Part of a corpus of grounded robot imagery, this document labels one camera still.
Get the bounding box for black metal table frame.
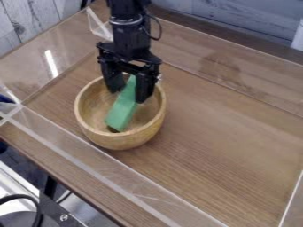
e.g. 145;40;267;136
38;176;89;227

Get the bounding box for clear acrylic corner bracket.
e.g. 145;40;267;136
87;7;114;42

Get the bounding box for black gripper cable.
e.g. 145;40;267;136
142;12;163;43

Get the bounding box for clear acrylic tray walls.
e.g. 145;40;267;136
0;13;303;227

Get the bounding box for black cable loop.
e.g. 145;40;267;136
0;193;46;227

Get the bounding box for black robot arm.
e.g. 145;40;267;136
97;0;162;104

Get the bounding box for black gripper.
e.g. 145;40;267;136
98;16;162;104

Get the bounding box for brown wooden bowl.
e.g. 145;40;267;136
74;77;167;151

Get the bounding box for blue object at edge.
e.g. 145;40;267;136
0;94;17;104

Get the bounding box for green rectangular block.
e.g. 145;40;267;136
105;75;138;132

